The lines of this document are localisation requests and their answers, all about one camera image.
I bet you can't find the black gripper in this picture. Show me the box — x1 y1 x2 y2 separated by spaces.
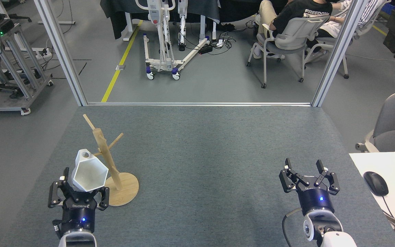
279 158 341 217
48 167 110 235

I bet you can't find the white hexagonal cup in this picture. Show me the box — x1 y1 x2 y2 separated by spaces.
71 149 109 192

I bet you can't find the wooden cup rack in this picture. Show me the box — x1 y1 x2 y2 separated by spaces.
82 114 139 207

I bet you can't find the black computer mouse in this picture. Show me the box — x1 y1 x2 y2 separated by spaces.
363 171 389 197

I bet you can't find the white desk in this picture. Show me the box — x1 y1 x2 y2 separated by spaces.
349 151 395 247

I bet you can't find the grey padded office chair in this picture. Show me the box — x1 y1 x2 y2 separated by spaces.
355 89 395 153

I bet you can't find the metal equipment cart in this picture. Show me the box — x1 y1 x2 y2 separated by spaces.
0 14 54 116

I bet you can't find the seated person with plain shirt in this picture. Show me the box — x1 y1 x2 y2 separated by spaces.
304 0 356 64

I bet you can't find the white wheeled stand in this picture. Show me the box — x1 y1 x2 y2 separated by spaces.
135 0 211 81

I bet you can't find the seated person with printed shirt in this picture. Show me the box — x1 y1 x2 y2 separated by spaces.
252 0 334 59

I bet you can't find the black table cloth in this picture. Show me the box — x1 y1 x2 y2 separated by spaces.
100 0 220 40

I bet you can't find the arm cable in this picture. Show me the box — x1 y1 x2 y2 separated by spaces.
282 207 303 247

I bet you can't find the silver aluminium post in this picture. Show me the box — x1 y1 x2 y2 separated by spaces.
35 0 88 107
311 0 371 107

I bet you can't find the silver aluminium rail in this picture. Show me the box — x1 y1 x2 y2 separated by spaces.
87 102 313 107

